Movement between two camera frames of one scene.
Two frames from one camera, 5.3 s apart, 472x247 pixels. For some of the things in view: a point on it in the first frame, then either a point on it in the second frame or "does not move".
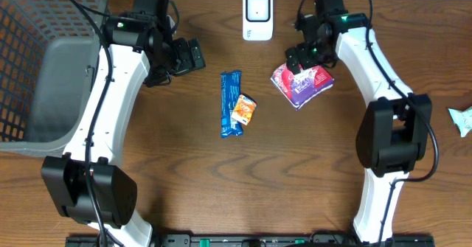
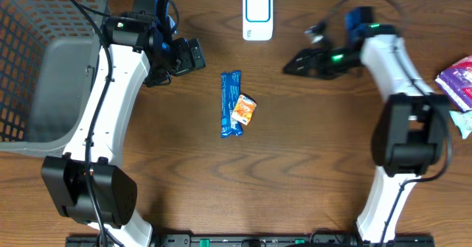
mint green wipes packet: [463, 119] does not move
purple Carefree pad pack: [298, 88] → [456, 81]
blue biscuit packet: [230, 92] does not move
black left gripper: [187, 57] does not move
